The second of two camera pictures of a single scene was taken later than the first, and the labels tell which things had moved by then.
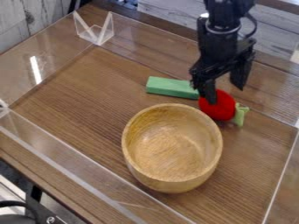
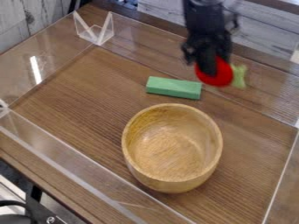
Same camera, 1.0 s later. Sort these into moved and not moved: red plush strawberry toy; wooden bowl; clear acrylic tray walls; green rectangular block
Moved: red plush strawberry toy
Not moved: wooden bowl; green rectangular block; clear acrylic tray walls
